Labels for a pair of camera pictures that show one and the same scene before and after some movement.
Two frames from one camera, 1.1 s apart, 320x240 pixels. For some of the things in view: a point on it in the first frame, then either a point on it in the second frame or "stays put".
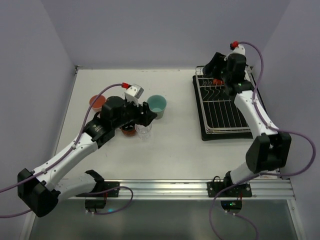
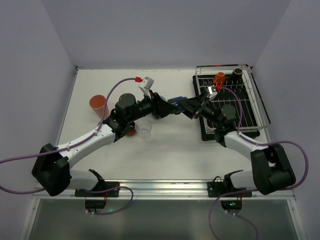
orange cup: (219, 82) stays put
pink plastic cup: (98, 105) stays put
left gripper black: (144, 113) -> (155, 107)
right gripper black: (213, 66) -> (200, 108)
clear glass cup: (143, 132) stays put
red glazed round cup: (128, 133) stays put
